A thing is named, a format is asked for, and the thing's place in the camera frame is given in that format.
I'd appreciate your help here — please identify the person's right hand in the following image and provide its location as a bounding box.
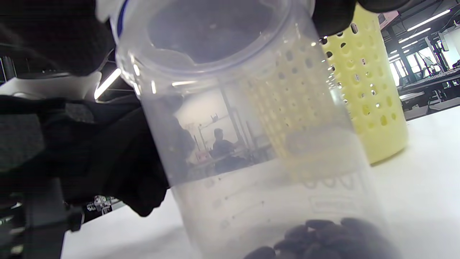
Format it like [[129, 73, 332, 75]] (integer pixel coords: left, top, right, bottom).
[[0, 0, 410, 77]]

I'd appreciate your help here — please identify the person's left hand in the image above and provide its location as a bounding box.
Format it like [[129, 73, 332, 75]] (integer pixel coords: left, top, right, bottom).
[[0, 94, 170, 259]]

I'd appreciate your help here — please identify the clear blue-ringed jar lid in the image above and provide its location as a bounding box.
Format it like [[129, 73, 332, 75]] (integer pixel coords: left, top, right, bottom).
[[95, 0, 316, 78]]

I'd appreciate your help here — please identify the clear plastic jar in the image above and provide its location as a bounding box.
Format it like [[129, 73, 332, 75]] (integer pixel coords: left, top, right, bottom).
[[110, 0, 403, 259]]

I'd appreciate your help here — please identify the pile of black Go stones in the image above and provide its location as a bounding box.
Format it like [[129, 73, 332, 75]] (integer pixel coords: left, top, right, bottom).
[[244, 218, 399, 259]]

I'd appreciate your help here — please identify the yellow perforated laundry basket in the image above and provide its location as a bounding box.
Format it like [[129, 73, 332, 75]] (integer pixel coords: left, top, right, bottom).
[[252, 5, 409, 164]]

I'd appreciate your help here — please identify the black white handheld controller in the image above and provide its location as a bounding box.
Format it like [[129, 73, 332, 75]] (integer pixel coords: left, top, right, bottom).
[[0, 72, 103, 100]]

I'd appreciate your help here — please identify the ceiling strip light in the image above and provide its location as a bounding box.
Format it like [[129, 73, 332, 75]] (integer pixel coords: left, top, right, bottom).
[[407, 9, 451, 32], [94, 68, 122, 100]]

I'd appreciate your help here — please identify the background workbench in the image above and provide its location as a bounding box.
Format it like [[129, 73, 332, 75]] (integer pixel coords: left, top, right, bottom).
[[395, 61, 460, 121]]

